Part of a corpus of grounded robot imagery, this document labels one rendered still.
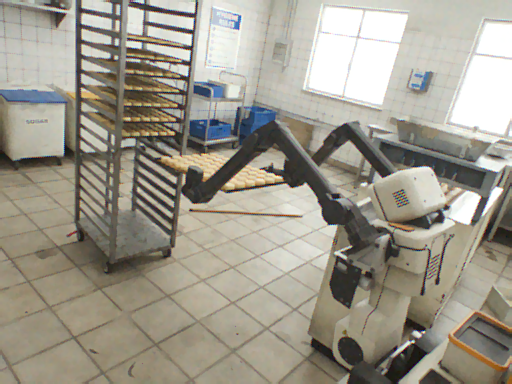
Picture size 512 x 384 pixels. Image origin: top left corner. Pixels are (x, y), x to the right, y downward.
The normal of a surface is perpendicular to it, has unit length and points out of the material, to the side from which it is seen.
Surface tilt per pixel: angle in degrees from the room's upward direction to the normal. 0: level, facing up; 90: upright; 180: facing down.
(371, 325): 90
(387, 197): 90
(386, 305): 90
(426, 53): 90
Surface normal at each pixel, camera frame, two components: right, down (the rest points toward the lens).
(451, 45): -0.65, 0.16
